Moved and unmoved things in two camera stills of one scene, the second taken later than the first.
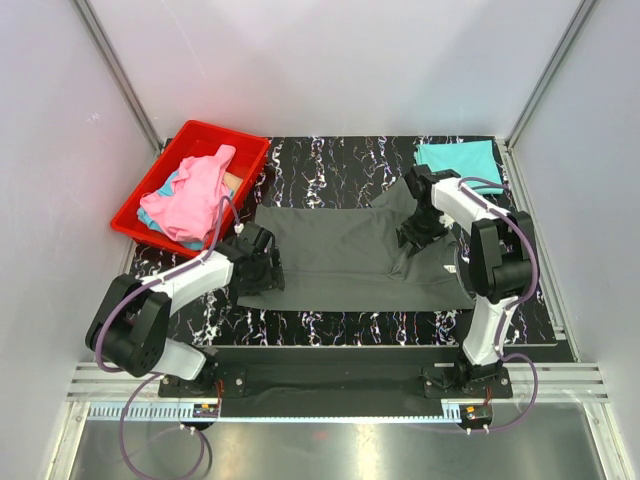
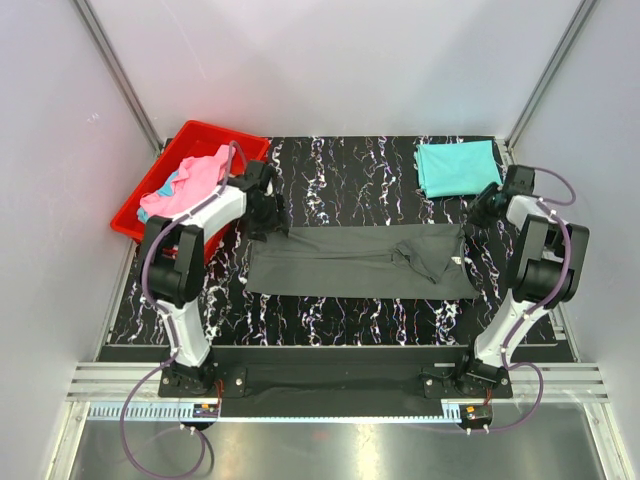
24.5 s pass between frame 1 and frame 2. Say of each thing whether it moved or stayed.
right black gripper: moved
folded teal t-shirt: stayed
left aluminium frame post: stayed
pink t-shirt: stayed
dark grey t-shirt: moved
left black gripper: moved
